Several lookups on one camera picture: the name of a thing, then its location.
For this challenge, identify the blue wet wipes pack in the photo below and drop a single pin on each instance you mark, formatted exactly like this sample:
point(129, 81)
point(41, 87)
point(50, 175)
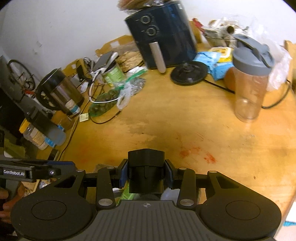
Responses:
point(219, 70)

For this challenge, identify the white plastic jar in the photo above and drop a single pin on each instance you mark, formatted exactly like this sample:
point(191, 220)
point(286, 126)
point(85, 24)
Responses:
point(170, 194)

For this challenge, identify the stainless electric kettle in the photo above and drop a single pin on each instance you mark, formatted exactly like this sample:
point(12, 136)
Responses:
point(57, 92)

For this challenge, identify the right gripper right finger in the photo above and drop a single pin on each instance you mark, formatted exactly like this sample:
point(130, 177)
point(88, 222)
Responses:
point(183, 179)

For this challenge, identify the clear shaker bottle grey lid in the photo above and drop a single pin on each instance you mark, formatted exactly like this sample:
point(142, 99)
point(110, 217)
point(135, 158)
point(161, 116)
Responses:
point(253, 62)

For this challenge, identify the container with foil roll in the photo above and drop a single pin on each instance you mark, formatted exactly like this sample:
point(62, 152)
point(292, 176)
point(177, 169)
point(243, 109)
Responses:
point(221, 32)

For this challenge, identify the green hand cream tube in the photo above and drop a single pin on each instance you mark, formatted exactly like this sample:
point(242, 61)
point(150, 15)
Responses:
point(126, 195)

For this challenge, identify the person left hand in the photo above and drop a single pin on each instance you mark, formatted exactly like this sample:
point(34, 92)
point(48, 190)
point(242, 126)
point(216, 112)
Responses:
point(8, 206)

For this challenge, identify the dark blue air fryer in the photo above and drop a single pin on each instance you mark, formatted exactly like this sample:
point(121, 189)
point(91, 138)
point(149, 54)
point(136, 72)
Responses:
point(163, 35)

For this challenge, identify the blue snack packet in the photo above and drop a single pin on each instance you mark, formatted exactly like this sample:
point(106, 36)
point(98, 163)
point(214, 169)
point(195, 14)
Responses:
point(208, 58)

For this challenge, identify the orange fruit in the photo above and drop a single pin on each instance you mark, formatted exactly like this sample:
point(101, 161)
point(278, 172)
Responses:
point(229, 79)

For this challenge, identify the small black cylinder cap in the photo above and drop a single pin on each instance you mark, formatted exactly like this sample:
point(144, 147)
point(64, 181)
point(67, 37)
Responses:
point(146, 171)

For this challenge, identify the blue water bottle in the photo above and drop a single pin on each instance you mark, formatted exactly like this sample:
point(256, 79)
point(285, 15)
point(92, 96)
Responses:
point(46, 126)

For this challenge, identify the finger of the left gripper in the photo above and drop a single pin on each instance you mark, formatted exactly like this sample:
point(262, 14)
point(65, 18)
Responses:
point(60, 163)
point(57, 172)

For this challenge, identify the green label can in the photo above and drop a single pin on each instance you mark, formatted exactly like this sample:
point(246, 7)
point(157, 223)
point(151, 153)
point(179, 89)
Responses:
point(113, 75)

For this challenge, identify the black kettle base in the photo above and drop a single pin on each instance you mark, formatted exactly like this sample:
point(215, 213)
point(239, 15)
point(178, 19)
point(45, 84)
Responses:
point(189, 73)

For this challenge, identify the yellow snack packet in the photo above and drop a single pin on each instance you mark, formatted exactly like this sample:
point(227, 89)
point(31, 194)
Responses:
point(226, 53)

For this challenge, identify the green net bag of nuts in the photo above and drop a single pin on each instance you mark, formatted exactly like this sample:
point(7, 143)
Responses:
point(103, 103)

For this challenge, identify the small green tea sachet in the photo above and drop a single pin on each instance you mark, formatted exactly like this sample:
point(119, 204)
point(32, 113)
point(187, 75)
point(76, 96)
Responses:
point(83, 117)

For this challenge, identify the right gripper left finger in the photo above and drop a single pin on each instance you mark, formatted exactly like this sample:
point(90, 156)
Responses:
point(109, 178)

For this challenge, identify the clear bag of seeds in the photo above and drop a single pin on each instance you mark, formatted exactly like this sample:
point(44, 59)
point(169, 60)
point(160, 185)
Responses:
point(133, 85)

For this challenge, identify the clear plastic bag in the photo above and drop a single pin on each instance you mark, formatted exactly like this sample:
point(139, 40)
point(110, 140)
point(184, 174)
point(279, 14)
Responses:
point(280, 70)

